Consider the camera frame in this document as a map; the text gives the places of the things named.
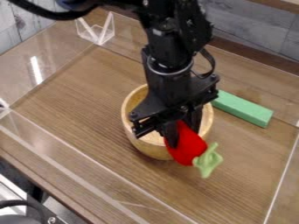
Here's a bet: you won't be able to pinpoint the green rectangular block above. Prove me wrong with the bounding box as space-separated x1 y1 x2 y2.
211 90 274 128

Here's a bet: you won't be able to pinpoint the clear acrylic tray walls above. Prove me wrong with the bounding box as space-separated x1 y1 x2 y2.
0 17 299 224

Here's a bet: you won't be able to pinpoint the red plush strawberry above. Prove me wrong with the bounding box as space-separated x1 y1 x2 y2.
163 120 224 179

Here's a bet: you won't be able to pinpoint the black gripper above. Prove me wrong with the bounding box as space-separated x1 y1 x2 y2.
128 47 220 149

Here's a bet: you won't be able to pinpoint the clear acrylic corner bracket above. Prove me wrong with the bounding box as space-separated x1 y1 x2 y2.
75 12 116 46

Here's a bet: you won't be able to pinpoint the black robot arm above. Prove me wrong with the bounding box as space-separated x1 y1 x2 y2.
8 0 220 148

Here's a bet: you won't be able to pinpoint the wooden bowl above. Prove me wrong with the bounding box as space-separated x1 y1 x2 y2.
121 84 213 160

